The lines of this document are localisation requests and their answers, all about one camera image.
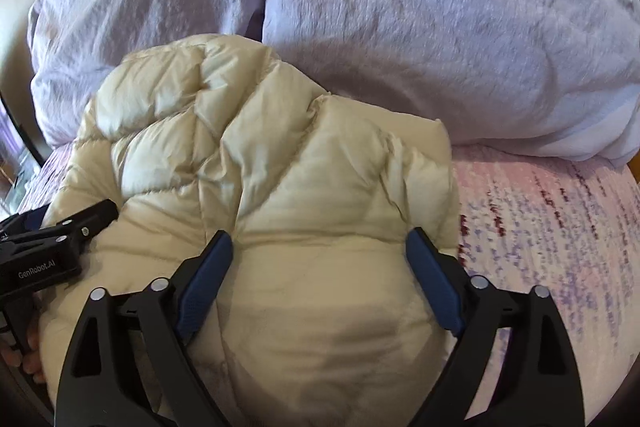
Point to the cream puffer jacket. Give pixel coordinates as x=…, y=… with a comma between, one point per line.
x=280, y=187

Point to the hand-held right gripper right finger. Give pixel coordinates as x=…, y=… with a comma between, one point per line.
x=434, y=279

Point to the pink blossom printed bed sheet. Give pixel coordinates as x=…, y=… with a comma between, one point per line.
x=550, y=282

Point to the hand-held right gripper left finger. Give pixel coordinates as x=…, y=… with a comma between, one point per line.
x=205, y=279

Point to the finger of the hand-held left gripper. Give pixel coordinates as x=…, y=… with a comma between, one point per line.
x=90, y=219

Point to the person's left hand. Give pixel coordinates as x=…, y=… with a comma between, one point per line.
x=34, y=357

